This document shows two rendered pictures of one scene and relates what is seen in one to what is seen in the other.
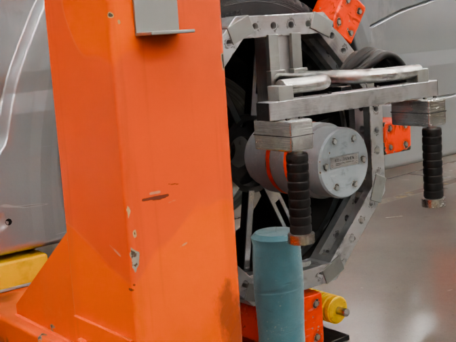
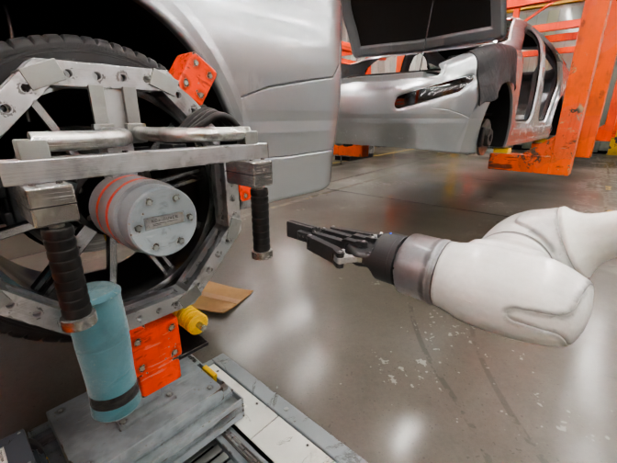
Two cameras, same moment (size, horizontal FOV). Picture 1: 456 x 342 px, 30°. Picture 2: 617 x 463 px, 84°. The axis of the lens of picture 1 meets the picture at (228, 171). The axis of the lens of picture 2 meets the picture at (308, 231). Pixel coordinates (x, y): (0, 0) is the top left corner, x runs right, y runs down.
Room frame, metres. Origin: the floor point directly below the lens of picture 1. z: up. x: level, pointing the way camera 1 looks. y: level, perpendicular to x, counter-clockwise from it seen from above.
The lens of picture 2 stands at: (0.87, -0.36, 1.03)
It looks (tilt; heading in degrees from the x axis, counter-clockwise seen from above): 18 degrees down; 350
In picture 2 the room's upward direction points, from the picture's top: straight up
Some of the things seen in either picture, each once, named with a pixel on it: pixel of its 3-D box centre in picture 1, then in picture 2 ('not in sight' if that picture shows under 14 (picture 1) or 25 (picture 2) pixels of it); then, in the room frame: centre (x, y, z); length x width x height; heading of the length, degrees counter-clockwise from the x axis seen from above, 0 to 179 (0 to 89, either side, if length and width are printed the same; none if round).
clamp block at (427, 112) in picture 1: (418, 110); (249, 171); (1.58, -0.36, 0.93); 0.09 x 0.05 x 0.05; 38
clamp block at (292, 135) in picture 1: (283, 133); (45, 199); (1.37, -0.09, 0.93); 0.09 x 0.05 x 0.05; 38
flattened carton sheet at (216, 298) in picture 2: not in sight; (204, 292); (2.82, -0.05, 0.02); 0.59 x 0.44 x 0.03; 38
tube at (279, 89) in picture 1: (277, 65); (71, 116); (1.48, -0.10, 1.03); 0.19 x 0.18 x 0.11; 38
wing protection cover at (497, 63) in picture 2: not in sight; (488, 73); (3.70, -2.35, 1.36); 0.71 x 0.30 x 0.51; 128
